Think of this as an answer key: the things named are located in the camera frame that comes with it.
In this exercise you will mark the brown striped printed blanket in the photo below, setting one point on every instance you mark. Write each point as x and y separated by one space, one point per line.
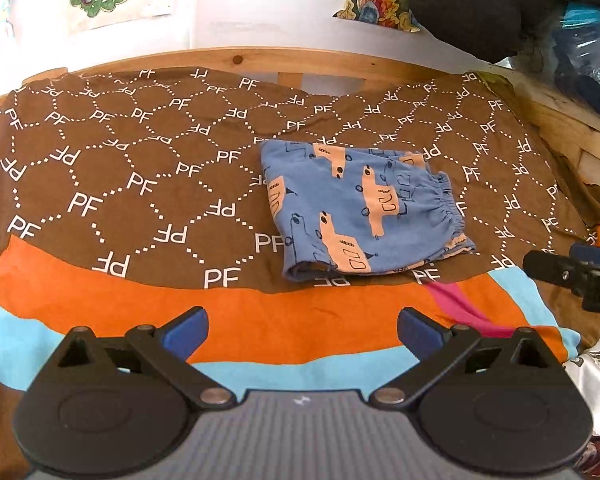
130 150

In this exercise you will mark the blue plastic bag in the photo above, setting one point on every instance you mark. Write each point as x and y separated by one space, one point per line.
587 60

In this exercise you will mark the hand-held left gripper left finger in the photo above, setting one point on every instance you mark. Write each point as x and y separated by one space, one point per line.
185 332

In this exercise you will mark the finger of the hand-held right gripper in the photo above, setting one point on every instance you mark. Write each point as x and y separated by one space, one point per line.
592 252
555 270

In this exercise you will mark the blue car print pants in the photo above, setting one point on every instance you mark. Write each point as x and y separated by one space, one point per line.
340 210

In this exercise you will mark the wooden bed frame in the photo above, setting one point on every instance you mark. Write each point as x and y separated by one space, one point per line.
305 60

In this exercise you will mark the dark cloth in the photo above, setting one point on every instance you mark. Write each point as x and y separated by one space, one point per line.
480 0

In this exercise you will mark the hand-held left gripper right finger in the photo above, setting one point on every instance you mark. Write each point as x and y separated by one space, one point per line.
420 332

